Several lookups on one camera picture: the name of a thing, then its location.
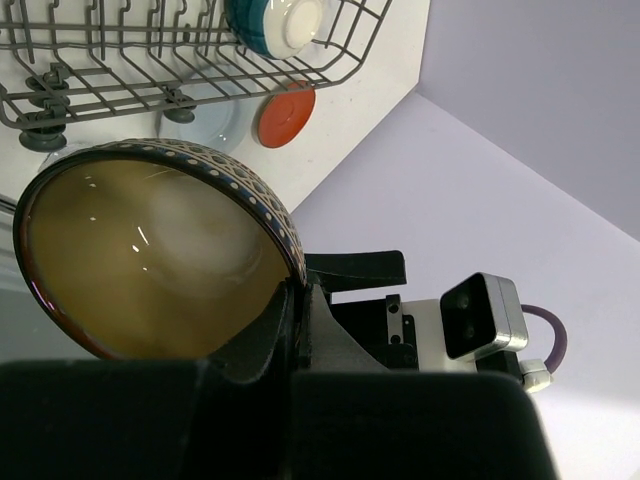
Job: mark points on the orange small plate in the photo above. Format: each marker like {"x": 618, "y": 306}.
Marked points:
{"x": 284, "y": 116}

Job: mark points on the brown patterned bowl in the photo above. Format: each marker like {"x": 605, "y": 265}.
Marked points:
{"x": 153, "y": 248}

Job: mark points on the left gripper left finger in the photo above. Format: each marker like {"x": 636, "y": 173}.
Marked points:
{"x": 266, "y": 346}

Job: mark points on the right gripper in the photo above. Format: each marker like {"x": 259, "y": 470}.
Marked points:
{"x": 399, "y": 335}

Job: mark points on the light blue glass plate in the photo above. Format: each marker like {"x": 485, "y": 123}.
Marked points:
{"x": 221, "y": 125}

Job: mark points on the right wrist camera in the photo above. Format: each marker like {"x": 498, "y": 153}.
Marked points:
{"x": 484, "y": 324}

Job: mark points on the grey wire dish rack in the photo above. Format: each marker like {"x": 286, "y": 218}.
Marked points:
{"x": 68, "y": 62}

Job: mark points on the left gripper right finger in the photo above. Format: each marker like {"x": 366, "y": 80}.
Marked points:
{"x": 325, "y": 346}

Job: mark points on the teal and white bowl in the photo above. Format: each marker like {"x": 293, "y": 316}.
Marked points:
{"x": 275, "y": 29}

